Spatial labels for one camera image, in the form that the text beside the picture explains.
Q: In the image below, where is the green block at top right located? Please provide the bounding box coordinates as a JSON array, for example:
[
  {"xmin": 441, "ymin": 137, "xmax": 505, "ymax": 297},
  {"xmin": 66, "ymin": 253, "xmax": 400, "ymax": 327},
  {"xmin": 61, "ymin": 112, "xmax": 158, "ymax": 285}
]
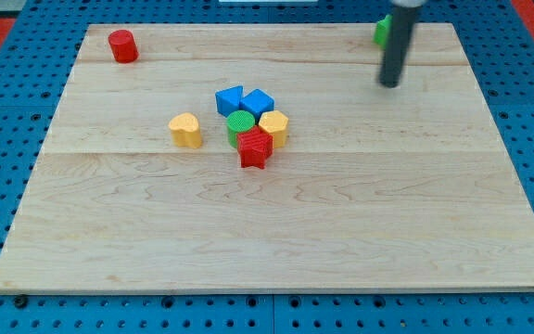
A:
[{"xmin": 373, "ymin": 14, "xmax": 392, "ymax": 49}]

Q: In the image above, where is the green cylinder block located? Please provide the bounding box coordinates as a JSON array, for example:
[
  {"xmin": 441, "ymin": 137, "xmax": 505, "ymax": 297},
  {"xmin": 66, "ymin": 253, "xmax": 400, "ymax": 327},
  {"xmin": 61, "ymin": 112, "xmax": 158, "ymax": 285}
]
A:
[{"xmin": 226, "ymin": 110, "xmax": 255, "ymax": 148}]

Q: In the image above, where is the yellow heart block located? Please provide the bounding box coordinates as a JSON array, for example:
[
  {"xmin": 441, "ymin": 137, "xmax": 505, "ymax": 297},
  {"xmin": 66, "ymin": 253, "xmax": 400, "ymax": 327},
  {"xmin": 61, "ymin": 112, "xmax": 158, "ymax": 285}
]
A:
[{"xmin": 168, "ymin": 112, "xmax": 203, "ymax": 148}]

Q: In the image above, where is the blue triangle block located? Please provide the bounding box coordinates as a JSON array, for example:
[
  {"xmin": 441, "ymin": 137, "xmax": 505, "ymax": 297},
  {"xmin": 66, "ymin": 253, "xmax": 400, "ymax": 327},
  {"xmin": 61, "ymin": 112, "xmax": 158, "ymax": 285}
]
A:
[{"xmin": 215, "ymin": 85, "xmax": 244, "ymax": 117}]

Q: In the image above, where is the wooden board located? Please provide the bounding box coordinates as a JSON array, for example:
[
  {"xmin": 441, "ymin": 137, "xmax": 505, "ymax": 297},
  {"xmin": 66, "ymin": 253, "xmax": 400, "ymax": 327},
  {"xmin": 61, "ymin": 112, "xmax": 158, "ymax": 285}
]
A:
[{"xmin": 0, "ymin": 23, "xmax": 534, "ymax": 295}]

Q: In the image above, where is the blue cube block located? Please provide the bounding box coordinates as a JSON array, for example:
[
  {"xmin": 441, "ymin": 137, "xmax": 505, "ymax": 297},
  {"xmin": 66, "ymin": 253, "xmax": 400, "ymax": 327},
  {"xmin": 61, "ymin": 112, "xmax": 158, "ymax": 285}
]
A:
[{"xmin": 239, "ymin": 89, "xmax": 274, "ymax": 122}]

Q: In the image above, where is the red cylinder block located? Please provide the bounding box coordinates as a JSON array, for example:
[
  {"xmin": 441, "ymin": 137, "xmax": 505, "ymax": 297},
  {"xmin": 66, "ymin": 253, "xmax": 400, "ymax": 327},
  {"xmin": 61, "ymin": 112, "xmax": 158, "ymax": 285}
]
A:
[{"xmin": 108, "ymin": 30, "xmax": 139, "ymax": 63}]

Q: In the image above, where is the red star block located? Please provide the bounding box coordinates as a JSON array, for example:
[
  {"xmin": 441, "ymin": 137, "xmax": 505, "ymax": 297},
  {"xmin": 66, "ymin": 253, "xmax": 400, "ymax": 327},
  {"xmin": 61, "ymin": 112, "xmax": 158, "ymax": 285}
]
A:
[{"xmin": 236, "ymin": 126, "xmax": 273, "ymax": 169}]

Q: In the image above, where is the yellow hexagon block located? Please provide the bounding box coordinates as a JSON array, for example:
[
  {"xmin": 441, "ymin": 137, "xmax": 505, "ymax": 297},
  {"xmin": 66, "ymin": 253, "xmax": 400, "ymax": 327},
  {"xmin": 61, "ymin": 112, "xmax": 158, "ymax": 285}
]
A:
[{"xmin": 259, "ymin": 110, "xmax": 289, "ymax": 148}]

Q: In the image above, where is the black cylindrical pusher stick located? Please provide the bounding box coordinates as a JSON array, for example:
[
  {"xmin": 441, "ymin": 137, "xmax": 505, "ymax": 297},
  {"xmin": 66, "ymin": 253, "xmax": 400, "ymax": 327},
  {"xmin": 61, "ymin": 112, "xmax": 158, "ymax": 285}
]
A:
[{"xmin": 378, "ymin": 3, "xmax": 422, "ymax": 88}]

